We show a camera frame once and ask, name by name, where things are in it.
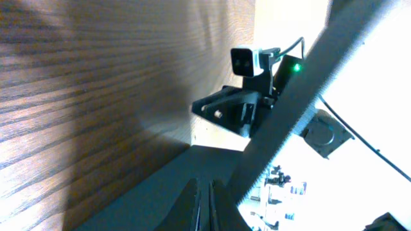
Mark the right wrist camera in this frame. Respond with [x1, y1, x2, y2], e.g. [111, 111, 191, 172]
[230, 45, 281, 78]

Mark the dark green box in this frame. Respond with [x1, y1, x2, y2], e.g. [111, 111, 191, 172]
[72, 0, 391, 231]

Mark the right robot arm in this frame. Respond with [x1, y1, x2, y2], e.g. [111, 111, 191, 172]
[192, 55, 353, 158]

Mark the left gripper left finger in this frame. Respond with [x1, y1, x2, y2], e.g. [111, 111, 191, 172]
[154, 178, 201, 231]

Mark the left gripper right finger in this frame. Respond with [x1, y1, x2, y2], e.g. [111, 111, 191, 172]
[209, 180, 252, 231]

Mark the right black cable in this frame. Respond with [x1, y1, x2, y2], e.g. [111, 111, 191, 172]
[277, 36, 411, 184]

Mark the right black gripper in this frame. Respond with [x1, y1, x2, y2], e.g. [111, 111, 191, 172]
[191, 72, 277, 138]

